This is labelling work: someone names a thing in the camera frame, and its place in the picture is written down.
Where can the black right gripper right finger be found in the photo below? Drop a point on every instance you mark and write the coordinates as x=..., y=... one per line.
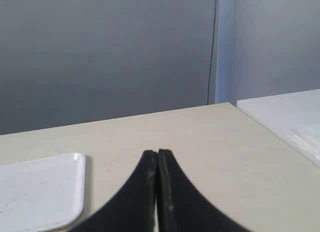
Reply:
x=181, y=207

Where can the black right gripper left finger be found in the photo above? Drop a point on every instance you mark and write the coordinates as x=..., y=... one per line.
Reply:
x=132, y=208

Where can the white plastic tray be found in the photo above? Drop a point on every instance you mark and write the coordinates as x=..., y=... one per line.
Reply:
x=42, y=194

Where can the white side table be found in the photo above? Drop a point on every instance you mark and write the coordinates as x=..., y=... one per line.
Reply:
x=292, y=117

